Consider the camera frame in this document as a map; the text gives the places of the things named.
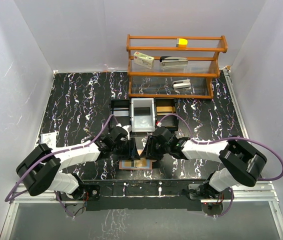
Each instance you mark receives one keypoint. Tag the grey black stapler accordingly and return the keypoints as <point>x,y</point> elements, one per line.
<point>172,61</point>

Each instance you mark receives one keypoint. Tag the yellow white small box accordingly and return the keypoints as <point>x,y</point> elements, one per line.
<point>181,43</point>

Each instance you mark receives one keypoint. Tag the gold card in tray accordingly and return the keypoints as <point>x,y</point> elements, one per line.
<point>165,110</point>

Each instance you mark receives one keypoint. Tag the gold card with logo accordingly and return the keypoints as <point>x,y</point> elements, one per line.
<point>142,163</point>

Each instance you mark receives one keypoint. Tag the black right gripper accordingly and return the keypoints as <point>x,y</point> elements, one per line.
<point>149,152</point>

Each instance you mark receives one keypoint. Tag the grey card in tray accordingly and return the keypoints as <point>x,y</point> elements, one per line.
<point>121,113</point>

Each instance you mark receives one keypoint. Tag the orange wooden shelf rack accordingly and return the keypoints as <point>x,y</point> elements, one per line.
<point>202,53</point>

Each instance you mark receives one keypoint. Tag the white staples box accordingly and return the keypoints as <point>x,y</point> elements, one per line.
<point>143,60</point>

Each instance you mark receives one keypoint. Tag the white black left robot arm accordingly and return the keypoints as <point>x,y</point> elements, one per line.
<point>42,169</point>

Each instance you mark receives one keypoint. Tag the white hole punch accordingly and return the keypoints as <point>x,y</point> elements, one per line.
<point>181,84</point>

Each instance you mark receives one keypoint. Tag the pink leather card holder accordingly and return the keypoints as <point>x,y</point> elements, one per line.
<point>149,168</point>

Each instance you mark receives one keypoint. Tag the black white organizer tray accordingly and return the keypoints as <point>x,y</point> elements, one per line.
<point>143,114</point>

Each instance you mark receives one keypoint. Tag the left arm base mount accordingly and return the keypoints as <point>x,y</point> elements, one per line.
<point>85,193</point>

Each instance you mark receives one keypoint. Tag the white paper label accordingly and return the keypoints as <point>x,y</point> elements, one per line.
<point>49,138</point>

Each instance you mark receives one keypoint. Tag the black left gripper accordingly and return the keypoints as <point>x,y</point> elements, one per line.
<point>131,153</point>

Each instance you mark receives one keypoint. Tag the gold card in holder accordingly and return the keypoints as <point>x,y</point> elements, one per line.
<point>128,164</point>

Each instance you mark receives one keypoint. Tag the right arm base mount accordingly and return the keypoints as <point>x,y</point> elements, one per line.
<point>205,192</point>

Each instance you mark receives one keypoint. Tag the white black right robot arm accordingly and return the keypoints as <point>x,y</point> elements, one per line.
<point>243,163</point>

